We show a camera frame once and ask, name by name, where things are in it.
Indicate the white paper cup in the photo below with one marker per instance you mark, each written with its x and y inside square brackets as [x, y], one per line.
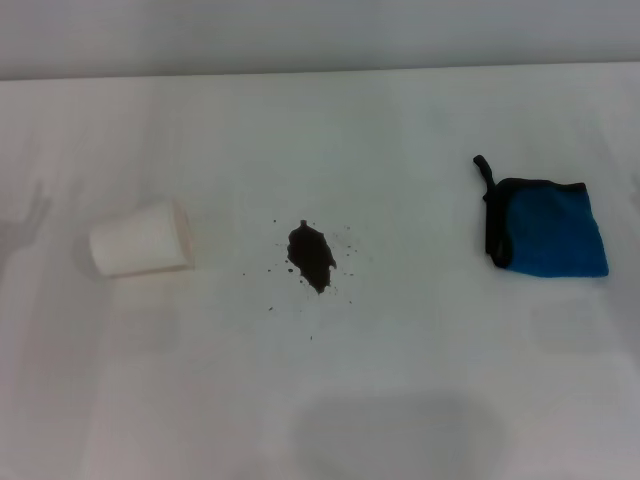
[140, 245]

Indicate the blue rag with black trim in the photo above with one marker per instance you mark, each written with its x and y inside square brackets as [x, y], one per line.
[550, 230]

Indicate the black liquid stain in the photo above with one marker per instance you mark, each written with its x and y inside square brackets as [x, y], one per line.
[311, 255]

